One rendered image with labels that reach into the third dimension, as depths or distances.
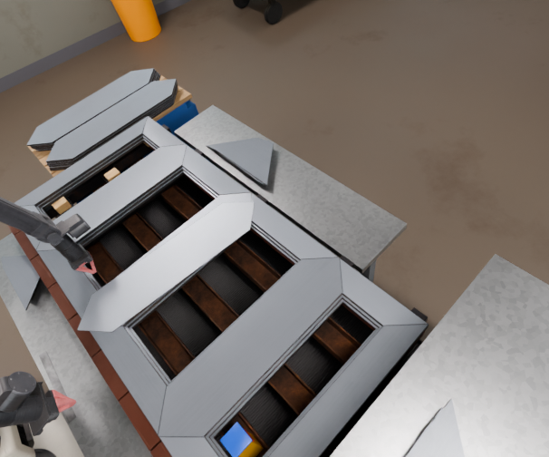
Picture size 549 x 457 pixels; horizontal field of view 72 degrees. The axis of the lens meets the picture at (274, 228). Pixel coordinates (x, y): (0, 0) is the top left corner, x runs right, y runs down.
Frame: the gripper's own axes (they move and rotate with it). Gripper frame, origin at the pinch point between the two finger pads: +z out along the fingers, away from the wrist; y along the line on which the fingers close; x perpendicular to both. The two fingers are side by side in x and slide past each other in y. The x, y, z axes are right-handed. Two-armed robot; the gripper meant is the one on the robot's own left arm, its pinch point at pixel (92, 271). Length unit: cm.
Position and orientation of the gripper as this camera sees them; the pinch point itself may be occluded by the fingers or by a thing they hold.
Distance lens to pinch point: 151.5
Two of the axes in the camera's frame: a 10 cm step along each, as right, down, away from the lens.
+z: 3.2, 6.7, 6.7
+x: -7.2, 6.3, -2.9
